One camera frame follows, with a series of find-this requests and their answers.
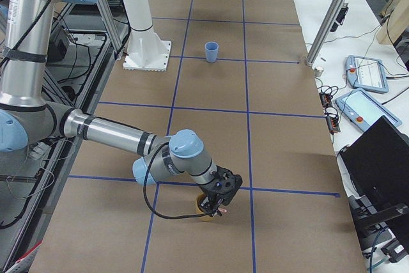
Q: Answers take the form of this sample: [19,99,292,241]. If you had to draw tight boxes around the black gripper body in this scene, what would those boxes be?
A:
[200,187,229,215]

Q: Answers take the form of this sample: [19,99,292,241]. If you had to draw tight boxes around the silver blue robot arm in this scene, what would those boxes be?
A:
[1,0,242,217]

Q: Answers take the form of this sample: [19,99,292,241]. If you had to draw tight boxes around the yellow wooden cup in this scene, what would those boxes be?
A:
[196,193,214,222]

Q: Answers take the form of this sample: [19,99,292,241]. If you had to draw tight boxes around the blue plastic cup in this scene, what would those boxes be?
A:
[204,42,219,63]

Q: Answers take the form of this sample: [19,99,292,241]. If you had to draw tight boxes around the black power strip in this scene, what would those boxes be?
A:
[319,91,341,135]

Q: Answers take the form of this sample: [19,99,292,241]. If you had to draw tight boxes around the black laptop monitor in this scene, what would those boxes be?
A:
[341,116,408,249]

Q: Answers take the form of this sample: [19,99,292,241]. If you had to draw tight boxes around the teach pendant near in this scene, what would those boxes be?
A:
[336,88,402,132]

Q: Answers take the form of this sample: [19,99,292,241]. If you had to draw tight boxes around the teach pendant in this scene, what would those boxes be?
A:
[336,88,402,132]
[345,55,389,94]

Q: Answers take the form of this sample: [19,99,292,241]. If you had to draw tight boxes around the teach pendant far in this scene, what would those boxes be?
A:
[345,55,389,94]

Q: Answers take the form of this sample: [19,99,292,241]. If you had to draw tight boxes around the blue tape grid lines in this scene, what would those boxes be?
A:
[67,0,341,272]

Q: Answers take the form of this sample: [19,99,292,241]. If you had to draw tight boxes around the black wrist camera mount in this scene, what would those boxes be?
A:
[202,166,243,206]

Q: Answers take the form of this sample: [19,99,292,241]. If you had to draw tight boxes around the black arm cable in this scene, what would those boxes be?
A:
[142,144,218,220]

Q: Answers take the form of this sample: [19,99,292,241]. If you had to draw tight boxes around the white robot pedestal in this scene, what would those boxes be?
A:
[123,0,172,72]

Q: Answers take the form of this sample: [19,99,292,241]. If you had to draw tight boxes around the aluminium frame post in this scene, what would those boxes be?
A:
[305,0,345,66]

